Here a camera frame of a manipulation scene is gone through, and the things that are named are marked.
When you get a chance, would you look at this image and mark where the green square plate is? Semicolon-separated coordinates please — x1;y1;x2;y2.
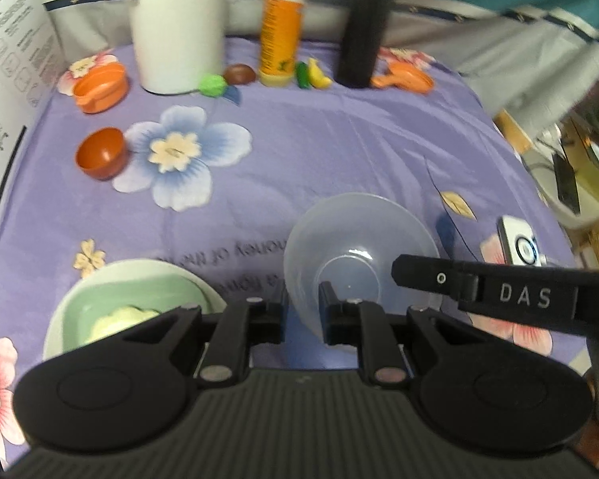
62;273;213;355

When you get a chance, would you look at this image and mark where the grey star-striped bedsheet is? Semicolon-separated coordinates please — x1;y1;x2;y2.
40;0;599;125

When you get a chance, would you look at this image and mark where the black flat device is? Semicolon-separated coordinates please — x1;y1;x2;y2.
553;152;582;216

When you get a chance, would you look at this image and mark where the yellow flower-shaped plate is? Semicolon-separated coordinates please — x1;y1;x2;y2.
87;305;163;345

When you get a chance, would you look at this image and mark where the white instruction sheet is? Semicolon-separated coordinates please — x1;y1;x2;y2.
0;0;65;240

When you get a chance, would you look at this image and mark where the white oval plate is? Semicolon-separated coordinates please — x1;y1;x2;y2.
42;258;229;362

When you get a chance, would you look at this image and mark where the black tall bottle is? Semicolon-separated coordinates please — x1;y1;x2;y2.
333;0;405;88

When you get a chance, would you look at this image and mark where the reddish-brown small bowl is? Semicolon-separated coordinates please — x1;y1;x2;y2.
76;128;129;181

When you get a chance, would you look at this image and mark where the clear plastic bowl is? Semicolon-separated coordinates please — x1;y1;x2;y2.
284;192;441;355

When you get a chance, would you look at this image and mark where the orange plastic scoop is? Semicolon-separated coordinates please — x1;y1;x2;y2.
371;62;435;95

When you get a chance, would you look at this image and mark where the orange detergent bottle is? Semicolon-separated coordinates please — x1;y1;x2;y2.
258;0;313;87

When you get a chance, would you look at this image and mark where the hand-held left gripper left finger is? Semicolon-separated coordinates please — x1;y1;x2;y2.
122;295;288;385

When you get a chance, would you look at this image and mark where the orange spouted cup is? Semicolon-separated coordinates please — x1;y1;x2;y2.
73;62;129;114

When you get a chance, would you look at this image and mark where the brown toy fruit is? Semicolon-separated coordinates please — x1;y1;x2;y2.
223;63;256;85

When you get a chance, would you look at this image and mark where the yellow toy banana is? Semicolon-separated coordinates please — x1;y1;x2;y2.
305;57;333;89

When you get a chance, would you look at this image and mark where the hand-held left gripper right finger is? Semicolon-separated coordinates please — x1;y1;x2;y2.
318;282;475;385

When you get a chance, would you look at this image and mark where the small green toy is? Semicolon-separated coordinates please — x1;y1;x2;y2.
200;74;228;99

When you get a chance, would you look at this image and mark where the purple floral tablecloth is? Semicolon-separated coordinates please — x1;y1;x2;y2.
0;35;580;470

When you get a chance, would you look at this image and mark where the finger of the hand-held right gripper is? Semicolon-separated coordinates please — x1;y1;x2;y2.
391;253;480;305

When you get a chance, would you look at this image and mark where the white thermos jug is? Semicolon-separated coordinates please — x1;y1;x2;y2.
112;0;226;95

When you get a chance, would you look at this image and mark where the small white round-dial device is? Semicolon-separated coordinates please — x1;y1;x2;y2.
496;214;547;266

